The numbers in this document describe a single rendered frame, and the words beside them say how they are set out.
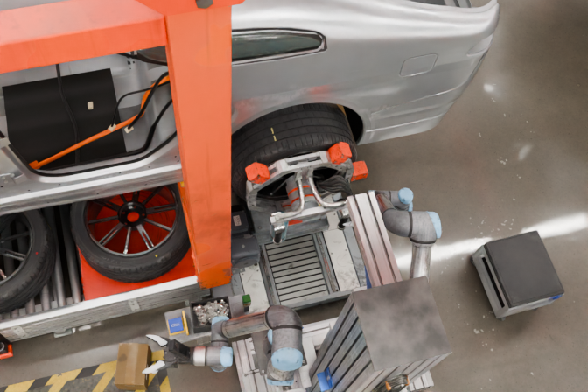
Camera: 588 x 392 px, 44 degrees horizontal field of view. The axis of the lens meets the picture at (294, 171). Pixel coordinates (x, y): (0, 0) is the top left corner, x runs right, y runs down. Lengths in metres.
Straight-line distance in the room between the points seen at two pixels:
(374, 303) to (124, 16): 1.12
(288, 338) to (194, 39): 1.33
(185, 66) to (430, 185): 3.04
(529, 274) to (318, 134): 1.59
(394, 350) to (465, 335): 2.27
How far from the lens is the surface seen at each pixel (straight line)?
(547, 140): 5.20
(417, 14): 3.23
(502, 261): 4.33
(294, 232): 4.30
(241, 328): 2.99
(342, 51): 3.11
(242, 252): 3.99
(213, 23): 1.83
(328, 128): 3.51
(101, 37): 1.85
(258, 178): 3.41
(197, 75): 2.00
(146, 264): 3.89
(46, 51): 1.87
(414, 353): 2.25
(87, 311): 4.02
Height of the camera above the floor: 4.17
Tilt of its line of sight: 64 degrees down
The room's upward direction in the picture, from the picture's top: 10 degrees clockwise
